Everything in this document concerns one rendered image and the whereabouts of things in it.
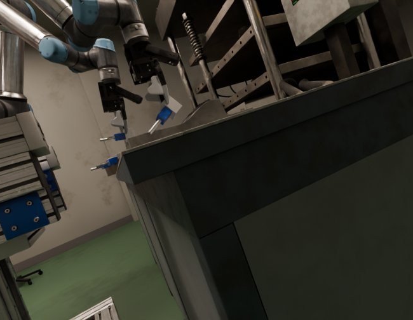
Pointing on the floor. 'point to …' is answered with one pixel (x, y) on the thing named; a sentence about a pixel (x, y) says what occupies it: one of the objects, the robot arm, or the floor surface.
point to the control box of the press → (327, 27)
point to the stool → (21, 275)
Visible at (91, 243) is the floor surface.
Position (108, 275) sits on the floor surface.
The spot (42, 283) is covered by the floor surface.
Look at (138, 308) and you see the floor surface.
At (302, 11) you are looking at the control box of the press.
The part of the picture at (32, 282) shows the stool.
